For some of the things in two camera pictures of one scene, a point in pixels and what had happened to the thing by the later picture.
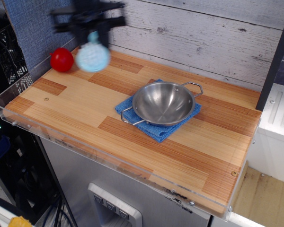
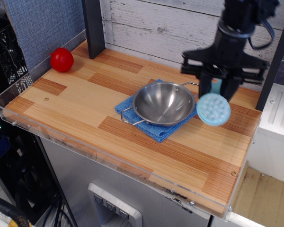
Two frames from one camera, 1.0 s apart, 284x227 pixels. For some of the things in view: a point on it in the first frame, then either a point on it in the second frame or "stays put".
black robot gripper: [89, 15] → [226, 59]
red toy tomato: [62, 59] stays put
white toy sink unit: [272, 151] stays put
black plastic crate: [8, 66] stays put
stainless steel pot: [162, 103] stays put
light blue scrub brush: [93, 56] → [213, 108]
